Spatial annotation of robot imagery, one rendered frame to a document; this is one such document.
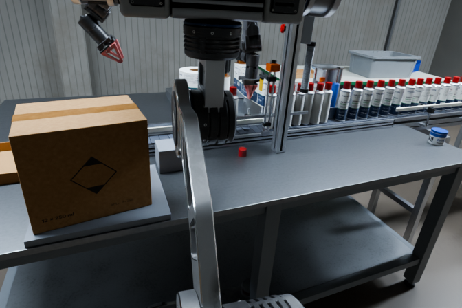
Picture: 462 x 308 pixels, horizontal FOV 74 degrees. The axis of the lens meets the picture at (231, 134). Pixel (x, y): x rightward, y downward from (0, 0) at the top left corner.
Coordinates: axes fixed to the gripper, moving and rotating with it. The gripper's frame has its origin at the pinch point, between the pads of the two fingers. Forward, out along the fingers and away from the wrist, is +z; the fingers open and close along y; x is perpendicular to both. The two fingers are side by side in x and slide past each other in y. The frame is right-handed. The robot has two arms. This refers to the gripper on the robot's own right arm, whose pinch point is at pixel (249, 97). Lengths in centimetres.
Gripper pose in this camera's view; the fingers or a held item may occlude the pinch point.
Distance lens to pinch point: 142.5
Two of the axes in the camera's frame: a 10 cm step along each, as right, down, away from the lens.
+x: 3.6, 3.9, -8.5
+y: -9.3, 0.8, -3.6
